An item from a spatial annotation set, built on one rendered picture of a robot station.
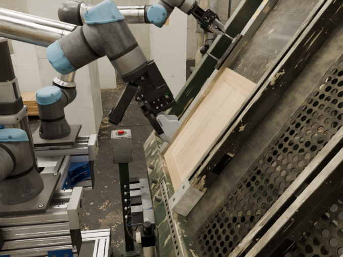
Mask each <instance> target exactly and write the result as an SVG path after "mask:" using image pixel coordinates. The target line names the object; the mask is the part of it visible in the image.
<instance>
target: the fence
mask: <svg viewBox="0 0 343 257"><path fill-rule="evenodd" d="M264 1H265V0H264ZM264 1H263V2H264ZM277 1H278V0H267V1H266V3H265V4H264V6H262V3H263V2H262V3H261V5H260V6H259V8H258V9H257V11H258V10H260V11H259V13H258V14H257V16H256V17H255V19H252V18H253V16H254V15H255V13H256V12H257V11H256V12H255V13H254V15H253V16H252V18H251V19H250V21H249V22H248V23H247V25H246V26H245V28H244V29H243V30H242V32H241V33H240V34H242V35H243V37H242V38H241V39H240V41H239V42H238V44H237V45H236V47H235V48H234V49H233V51H232V52H231V53H230V55H229V56H228V58H227V59H226V61H225V62H224V64H223V65H222V66H221V68H220V69H219V70H217V69H215V71H214V72H213V73H212V75H211V76H210V78H209V79H208V81H207V82H206V83H205V85H204V86H203V87H202V89H201V90H200V92H199V93H198V95H197V96H196V97H195V99H194V100H193V102H192V103H191V105H190V106H189V107H188V109H187V110H186V112H185V113H184V115H183V116H182V117H181V119H180V120H179V123H180V126H179V128H177V129H176V130H175V131H174V132H173V133H172V134H171V135H170V136H169V137H170V139H171V142H172V143H173V141H174V140H175V138H176V137H177V135H178V134H179V132H180V131H181V130H182V128H183V127H184V125H185V124H186V123H187V121H188V120H189V119H190V117H191V116H192V114H193V113H194V112H195V110H196V109H197V107H198V106H199V104H200V103H201V102H202V100H203V99H204V97H205V96H206V95H207V93H208V92H209V90H210V89H211V88H212V86H213V85H214V83H215V82H216V81H217V79H218V78H219V76H220V75H221V73H222V72H223V71H224V69H225V68H226V67H227V68H230V67H231V65H232V64H233V62H234V61H235V60H236V58H237V57H238V55H239V54H240V53H241V51H242V50H243V48H244V47H245V46H246V44H247V43H248V41H249V40H250V39H251V37H252V36H253V35H254V33H255V32H256V30H257V29H258V28H259V26H260V25H261V23H262V22H263V21H264V19H265V18H266V16H267V15H268V13H269V12H270V10H271V9H272V8H273V6H274V5H275V3H276V2H277ZM170 145H171V144H169V143H167V142H164V143H163V144H162V146H161V147H160V149H159V150H160V153H161V154H163V155H164V154H165V152H166V151H167V150H168V148H169V147H170Z"/></svg>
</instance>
